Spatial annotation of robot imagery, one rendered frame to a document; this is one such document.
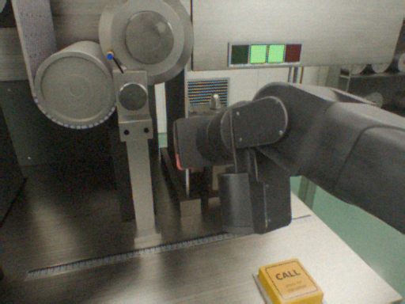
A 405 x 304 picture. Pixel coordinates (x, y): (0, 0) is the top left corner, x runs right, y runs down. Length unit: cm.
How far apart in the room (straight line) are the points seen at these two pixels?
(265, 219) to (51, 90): 38
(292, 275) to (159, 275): 21
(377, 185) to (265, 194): 10
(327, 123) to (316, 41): 83
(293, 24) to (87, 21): 59
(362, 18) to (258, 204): 93
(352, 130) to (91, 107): 41
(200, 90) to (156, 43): 288
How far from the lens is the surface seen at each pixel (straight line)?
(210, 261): 51
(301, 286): 47
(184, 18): 48
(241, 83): 351
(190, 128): 36
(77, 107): 50
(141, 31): 46
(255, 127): 22
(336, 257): 57
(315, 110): 20
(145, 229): 56
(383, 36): 119
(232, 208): 27
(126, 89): 40
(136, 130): 44
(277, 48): 93
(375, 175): 19
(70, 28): 81
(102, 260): 54
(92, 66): 49
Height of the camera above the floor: 127
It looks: 25 degrees down
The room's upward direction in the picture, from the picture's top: straight up
